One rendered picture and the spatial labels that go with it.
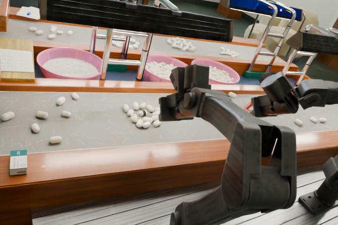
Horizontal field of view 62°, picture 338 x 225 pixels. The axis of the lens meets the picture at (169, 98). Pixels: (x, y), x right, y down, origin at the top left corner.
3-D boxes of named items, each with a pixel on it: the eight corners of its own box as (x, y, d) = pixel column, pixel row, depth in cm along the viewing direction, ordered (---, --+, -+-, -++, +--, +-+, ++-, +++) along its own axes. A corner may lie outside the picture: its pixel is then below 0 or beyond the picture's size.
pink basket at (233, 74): (242, 99, 150) (249, 84, 145) (200, 99, 137) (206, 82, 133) (217, 74, 169) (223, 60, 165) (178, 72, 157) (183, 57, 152)
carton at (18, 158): (26, 173, 65) (27, 167, 64) (9, 175, 64) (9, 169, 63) (26, 155, 70) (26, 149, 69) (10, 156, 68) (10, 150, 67)
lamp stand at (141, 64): (152, 121, 111) (185, 9, 89) (101, 123, 102) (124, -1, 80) (138, 95, 125) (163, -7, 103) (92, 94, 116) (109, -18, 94)
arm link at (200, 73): (175, 68, 74) (192, 54, 63) (205, 72, 77) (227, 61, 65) (172, 111, 72) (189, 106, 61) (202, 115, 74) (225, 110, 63)
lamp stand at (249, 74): (267, 79, 185) (301, 12, 163) (244, 78, 176) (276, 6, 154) (250, 65, 199) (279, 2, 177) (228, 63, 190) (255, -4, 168)
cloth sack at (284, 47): (305, 64, 409) (319, 39, 390) (272, 64, 370) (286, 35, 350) (277, 47, 447) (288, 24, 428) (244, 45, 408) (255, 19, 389)
